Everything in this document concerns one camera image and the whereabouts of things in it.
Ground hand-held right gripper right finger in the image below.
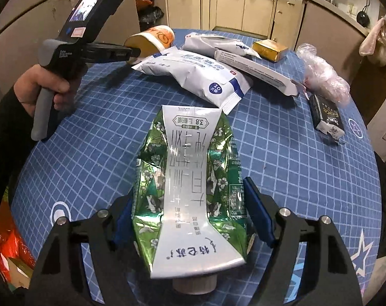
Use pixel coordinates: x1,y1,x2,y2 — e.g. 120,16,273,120
243,177,363,306

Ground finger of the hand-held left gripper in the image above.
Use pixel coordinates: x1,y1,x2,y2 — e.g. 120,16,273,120
84,42,142,65

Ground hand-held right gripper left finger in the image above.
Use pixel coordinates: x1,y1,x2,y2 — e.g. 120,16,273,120
30,194,138,306

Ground orange and white paper cup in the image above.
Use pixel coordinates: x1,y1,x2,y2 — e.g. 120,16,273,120
123,25,175,66

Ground green foil milk carton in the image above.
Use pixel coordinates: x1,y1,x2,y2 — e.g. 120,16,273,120
131,105,255,295

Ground white blue-print wipe packet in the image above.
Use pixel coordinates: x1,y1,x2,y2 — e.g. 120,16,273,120
131,47,253,115

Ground white long cardboard box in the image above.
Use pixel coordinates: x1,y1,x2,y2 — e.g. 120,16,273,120
215,49,305,98

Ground person's left forearm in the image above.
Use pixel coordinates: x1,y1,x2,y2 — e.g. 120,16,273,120
0,86,37,239

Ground person's left hand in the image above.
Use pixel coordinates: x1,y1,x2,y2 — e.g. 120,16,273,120
14,65,82,117

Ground beige refrigerator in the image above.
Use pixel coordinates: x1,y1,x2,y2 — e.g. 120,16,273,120
0,0,142,85

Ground black plastic bags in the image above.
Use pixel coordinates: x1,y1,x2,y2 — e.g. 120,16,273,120
134,0,165,32

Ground brown cardboard box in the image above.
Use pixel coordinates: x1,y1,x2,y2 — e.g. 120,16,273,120
6,257,34,290

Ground small black box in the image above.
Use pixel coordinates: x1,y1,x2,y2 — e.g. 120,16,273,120
308,94,346,144

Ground red plastic bag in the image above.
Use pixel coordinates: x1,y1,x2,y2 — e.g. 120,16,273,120
0,221,37,281

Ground beige base kitchen cabinets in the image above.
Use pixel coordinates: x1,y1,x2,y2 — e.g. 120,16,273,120
134,0,372,55

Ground clear pink plastic bag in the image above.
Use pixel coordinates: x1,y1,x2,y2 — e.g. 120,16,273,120
295,43,351,104

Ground gold cardboard box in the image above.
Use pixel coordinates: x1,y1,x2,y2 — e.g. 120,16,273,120
253,39,289,62

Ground pink hanging cloth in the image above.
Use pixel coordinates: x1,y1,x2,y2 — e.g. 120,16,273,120
359,16,386,67

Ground black hanging skimmer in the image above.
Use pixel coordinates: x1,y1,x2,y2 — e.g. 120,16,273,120
356,0,370,28

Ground brown wooden door frame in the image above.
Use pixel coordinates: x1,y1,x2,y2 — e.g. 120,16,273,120
347,5,386,128

